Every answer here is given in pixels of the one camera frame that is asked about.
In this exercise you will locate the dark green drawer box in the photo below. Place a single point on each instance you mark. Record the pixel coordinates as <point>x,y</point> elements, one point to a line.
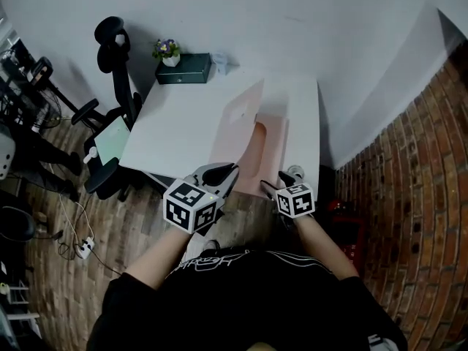
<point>186,69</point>

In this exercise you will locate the person's right forearm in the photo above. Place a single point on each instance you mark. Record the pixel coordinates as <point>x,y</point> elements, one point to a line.
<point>321,245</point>

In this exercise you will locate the red box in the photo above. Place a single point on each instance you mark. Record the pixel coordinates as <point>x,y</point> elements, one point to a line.
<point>347,229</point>

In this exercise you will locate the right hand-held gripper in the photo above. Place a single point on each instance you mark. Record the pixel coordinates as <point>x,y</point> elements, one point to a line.
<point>295,200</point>

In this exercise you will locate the black office chair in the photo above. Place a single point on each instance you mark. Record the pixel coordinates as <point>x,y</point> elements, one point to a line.
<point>118,75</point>

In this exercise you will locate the white round object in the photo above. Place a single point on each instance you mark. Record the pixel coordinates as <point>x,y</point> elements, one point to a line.
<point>296,170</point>

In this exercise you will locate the pale green board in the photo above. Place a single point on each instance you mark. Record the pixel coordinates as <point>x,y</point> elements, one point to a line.
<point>111,141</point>

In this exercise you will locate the person's black shirt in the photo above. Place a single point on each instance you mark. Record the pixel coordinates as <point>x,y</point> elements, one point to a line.
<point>241,305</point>

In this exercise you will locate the small white hand fan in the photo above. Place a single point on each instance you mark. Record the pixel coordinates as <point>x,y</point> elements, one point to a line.
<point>90,155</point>

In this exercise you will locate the person's white shoe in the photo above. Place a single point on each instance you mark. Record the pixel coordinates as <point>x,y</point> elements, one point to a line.
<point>210,246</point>

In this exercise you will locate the white perforated shell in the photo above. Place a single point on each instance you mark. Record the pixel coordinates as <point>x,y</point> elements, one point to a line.
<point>5,152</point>

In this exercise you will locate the pink box item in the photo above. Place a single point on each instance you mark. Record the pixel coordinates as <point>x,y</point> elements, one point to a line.
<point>241,148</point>

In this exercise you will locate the small white box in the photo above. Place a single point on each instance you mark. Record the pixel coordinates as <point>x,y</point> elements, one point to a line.
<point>220,61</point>

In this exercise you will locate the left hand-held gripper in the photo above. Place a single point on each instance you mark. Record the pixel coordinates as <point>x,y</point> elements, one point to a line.
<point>190,205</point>

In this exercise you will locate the purple flower potted plant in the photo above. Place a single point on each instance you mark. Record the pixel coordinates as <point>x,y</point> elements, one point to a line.
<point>167,51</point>

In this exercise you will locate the black desk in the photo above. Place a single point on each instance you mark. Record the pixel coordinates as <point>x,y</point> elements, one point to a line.
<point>25,82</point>

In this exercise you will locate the black round stool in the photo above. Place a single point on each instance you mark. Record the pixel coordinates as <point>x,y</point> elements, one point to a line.
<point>16,223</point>

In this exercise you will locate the person's left forearm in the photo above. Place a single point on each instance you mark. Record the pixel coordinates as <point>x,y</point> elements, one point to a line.
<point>157,256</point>

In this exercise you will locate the white power strip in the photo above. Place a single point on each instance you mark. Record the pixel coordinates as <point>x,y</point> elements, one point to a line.
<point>85,248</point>

